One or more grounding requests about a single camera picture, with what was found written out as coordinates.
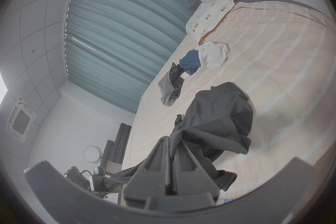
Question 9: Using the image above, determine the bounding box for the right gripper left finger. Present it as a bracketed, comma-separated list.
[123, 136, 172, 208]

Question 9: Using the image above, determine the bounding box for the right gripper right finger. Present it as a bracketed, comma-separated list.
[172, 140, 220, 205]

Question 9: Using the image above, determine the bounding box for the black T-shirt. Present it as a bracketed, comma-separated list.
[110, 82, 254, 192]

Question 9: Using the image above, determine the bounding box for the round white ceiling lamp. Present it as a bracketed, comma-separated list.
[83, 145, 102, 163]

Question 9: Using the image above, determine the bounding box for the grey garment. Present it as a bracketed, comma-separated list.
[157, 71, 177, 107]

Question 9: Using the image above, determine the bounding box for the black shiny garment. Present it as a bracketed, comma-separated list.
[169, 62, 185, 100]

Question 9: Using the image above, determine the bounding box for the white ceiling air vent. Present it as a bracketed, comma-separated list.
[5, 96, 36, 144]

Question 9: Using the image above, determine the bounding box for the blue-green curtain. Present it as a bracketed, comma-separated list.
[64, 0, 193, 79]
[64, 35, 155, 114]

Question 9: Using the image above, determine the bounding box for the dark blue garment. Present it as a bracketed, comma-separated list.
[179, 50, 202, 76]

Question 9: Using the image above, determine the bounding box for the white garment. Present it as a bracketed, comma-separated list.
[197, 41, 230, 69]

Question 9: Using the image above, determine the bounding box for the bed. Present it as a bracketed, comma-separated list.
[117, 0, 336, 208]

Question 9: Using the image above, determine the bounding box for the white printed pillow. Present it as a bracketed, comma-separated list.
[185, 0, 235, 42]

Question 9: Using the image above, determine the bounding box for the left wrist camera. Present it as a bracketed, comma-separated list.
[91, 166, 106, 178]

